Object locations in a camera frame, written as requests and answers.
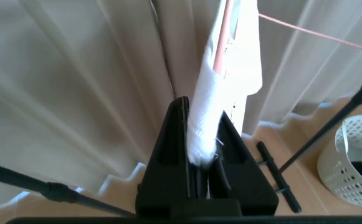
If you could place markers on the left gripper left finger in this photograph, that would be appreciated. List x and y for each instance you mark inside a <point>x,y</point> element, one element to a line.
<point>168,186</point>

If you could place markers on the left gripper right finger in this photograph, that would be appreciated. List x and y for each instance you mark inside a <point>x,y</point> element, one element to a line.
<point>246,193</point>

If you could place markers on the white printed garment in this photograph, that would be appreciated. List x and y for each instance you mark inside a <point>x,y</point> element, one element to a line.
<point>208,102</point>

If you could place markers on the pink clothes hanger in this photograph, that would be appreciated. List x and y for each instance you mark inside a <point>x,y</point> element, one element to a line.
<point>222,40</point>
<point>324,35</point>

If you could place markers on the white laundry basket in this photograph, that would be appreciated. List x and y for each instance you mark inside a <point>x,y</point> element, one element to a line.
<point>333,174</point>

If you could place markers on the black clothes rack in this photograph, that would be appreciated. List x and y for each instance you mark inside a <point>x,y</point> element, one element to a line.
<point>59,191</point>

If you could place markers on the beige curtain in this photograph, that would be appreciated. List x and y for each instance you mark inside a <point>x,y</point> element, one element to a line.
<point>59,77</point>

